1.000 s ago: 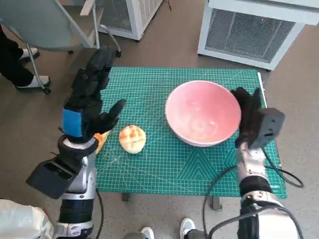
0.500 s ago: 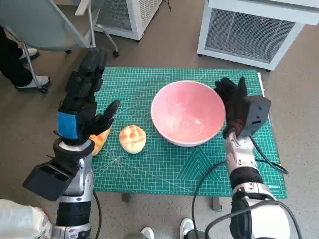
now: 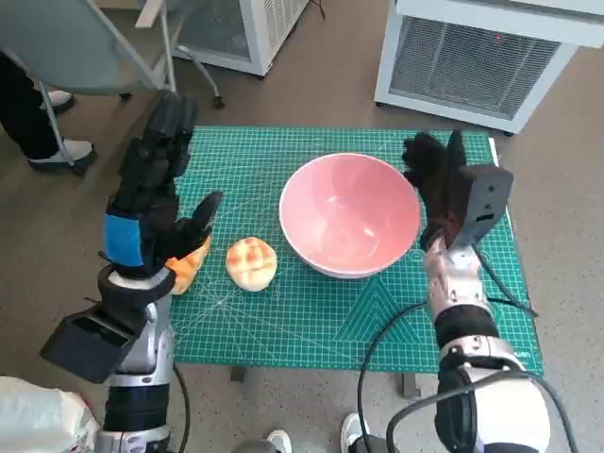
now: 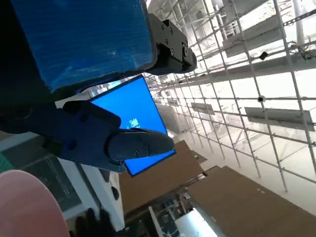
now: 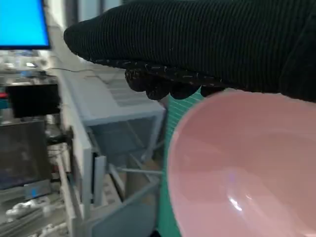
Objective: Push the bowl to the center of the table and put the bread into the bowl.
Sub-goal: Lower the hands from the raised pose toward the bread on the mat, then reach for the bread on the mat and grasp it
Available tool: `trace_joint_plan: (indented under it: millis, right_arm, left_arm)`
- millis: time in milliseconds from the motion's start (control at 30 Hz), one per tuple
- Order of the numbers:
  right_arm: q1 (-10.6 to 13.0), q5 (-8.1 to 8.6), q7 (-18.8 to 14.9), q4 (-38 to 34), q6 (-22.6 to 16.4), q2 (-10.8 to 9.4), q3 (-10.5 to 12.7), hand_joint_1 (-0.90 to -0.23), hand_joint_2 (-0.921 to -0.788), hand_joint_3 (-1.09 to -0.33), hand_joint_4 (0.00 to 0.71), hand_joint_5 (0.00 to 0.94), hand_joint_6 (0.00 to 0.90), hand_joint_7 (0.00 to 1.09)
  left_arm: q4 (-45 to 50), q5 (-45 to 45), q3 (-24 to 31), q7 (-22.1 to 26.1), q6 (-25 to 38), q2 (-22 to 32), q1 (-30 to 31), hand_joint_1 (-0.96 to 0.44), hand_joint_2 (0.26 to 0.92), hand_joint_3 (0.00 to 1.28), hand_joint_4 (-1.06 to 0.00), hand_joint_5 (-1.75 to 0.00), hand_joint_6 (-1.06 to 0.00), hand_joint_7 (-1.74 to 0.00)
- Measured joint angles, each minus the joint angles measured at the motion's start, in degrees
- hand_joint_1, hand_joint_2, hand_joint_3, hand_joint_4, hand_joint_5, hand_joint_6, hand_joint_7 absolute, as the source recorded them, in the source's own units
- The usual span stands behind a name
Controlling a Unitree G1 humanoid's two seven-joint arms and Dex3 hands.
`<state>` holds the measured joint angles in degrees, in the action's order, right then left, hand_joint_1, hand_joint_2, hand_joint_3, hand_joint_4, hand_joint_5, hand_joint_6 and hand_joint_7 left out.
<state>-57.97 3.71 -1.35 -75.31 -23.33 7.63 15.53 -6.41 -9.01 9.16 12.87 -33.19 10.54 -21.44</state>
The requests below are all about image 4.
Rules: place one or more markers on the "white window grid frame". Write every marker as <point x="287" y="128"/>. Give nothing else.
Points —
<point x="247" y="103"/>

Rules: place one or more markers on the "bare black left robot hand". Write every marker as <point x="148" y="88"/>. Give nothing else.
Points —
<point x="74" y="37"/>

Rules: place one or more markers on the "white mesh-front cabinet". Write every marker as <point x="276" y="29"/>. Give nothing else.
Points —
<point x="98" y="187"/>

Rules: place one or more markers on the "blue screen monitor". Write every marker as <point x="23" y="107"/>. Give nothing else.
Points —
<point x="133" y="103"/>

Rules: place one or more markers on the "brown cardboard box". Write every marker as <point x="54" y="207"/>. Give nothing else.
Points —
<point x="247" y="207"/>
<point x="158" y="177"/>

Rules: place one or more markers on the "pink bowl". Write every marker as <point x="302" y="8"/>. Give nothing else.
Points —
<point x="27" y="207"/>

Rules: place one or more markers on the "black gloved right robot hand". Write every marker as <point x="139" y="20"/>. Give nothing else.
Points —
<point x="93" y="225"/>

